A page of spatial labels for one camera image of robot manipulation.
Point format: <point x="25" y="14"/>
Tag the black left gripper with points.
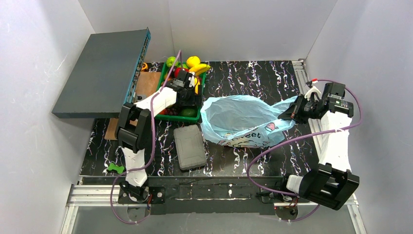
<point x="192" y="93"/>

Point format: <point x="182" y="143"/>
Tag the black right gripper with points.
<point x="297" y="109"/>

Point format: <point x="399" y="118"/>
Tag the light blue plastic bag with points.
<point x="244" y="121"/>

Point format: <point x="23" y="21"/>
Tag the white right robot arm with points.
<point x="331" y="183"/>

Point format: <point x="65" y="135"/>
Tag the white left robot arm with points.
<point x="134" y="130"/>

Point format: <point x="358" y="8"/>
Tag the yellow fake banana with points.
<point x="199" y="69"/>

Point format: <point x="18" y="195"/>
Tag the green fake avocado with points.
<point x="188" y="112"/>

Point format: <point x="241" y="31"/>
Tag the dark fake grapes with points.
<point x="171" y="111"/>

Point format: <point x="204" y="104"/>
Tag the green plastic fruit crate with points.
<point x="202" y="78"/>

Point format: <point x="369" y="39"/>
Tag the wooden board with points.
<point x="146" y="86"/>

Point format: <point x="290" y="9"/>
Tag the green bone-shaped toy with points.
<point x="113" y="168"/>

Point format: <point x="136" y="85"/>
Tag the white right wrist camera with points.
<point x="313" y="93"/>

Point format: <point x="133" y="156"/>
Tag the dark grey network switch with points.
<point x="105" y="75"/>

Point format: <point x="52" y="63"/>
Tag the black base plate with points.
<point x="207" y="195"/>

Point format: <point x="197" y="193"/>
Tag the aluminium frame rail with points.
<point x="92" y="196"/>

